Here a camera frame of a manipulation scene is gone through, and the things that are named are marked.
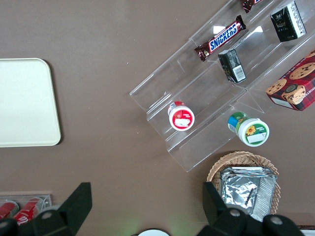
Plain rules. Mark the Snickers chocolate bar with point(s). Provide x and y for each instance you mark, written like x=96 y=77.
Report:
x=222 y=39

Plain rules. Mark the green lid sunflower jar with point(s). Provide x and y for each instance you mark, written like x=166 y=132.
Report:
x=253 y=131

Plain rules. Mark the clear acrylic tiered shelf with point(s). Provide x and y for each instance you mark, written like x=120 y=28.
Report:
x=172 y=73

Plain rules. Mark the red lid white jar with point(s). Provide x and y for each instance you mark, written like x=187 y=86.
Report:
x=182 y=119

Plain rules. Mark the foil wrapped sandwich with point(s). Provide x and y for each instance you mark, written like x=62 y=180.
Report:
x=267 y=196
x=236 y=191

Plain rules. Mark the small black barcode box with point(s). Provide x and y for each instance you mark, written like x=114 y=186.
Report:
x=231 y=64

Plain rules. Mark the white round object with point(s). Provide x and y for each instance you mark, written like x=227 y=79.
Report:
x=153 y=233

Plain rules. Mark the cream plastic tray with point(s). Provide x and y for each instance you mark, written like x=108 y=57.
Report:
x=24 y=103

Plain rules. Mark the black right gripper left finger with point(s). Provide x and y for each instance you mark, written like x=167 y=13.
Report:
x=73 y=204

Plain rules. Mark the clear acrylic can holder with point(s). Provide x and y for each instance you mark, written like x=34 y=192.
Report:
x=46 y=199

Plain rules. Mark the tall black carton box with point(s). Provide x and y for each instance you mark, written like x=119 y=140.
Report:
x=285 y=24

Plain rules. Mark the red chocolate chip cookie box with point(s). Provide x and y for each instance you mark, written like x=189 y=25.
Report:
x=297 y=88

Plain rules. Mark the round wicker basket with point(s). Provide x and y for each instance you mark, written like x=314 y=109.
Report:
x=236 y=157

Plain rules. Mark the dark red candy bar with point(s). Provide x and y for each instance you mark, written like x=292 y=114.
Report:
x=246 y=4

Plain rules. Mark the red cola can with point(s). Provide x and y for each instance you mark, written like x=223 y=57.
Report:
x=7 y=209
x=27 y=209

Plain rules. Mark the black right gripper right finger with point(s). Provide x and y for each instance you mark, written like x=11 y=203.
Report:
x=216 y=216

